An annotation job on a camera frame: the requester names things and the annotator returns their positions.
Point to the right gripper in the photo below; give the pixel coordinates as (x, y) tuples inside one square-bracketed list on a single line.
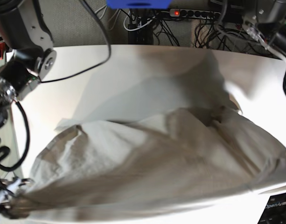
[(8, 191)]

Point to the grey t-shirt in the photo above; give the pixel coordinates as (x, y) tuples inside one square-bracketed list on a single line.
[(128, 142)]

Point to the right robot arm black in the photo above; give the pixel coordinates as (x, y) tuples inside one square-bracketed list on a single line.
[(24, 32)]

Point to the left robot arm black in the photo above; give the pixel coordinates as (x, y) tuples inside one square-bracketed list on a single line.
[(265, 22)]

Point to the black power strip red light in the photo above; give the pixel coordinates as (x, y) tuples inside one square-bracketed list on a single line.
[(194, 14)]

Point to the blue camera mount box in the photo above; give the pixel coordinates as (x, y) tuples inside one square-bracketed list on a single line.
[(137, 4)]

